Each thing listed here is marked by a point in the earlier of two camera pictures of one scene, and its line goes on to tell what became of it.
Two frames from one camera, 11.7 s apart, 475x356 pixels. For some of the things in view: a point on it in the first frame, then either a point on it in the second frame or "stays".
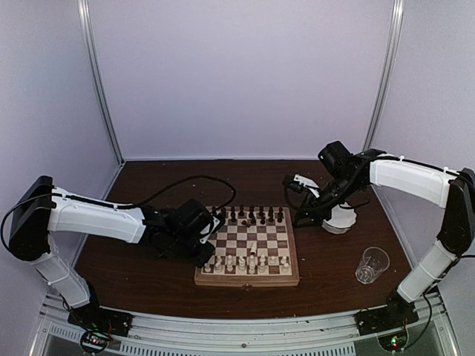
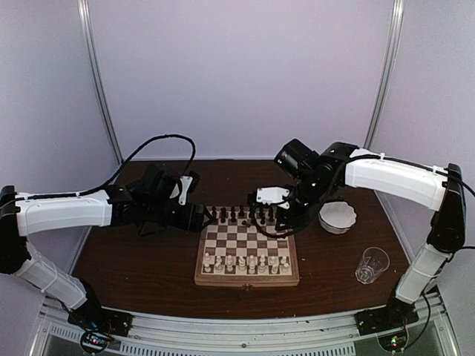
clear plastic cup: (374, 262) stays
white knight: (254, 248) to (274, 262)
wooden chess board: (254, 246) stays
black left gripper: (201, 258) to (195, 225)
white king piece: (251, 268) stays
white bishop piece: (262, 268) stays
